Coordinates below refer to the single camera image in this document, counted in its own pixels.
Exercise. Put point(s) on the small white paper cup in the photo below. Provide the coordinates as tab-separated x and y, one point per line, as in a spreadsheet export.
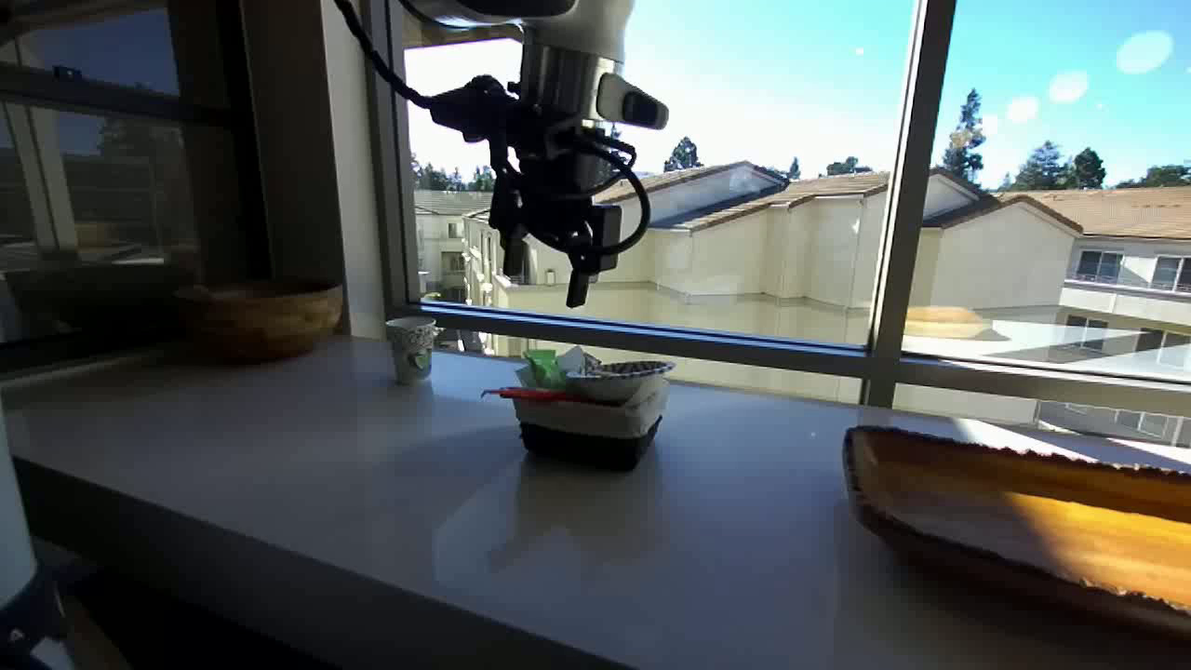
409	347

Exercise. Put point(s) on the round woven wicker basket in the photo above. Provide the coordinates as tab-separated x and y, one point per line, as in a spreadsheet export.
263	322

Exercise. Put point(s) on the black and white basket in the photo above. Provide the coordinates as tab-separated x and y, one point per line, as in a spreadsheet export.
594	434

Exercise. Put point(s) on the red utensil in basket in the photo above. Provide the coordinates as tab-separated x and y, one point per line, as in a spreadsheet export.
524	392

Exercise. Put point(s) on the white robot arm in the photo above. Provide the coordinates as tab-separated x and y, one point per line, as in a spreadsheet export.
570	67

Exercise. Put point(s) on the green item in basket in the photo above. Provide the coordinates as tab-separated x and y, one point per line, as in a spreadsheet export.
541	368

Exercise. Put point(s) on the grey bowl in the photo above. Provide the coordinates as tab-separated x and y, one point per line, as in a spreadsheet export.
615	381

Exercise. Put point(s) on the long wooden tray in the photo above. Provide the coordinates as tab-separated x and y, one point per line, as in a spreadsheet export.
1093	538

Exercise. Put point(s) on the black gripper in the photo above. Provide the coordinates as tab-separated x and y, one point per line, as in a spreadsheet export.
543	190

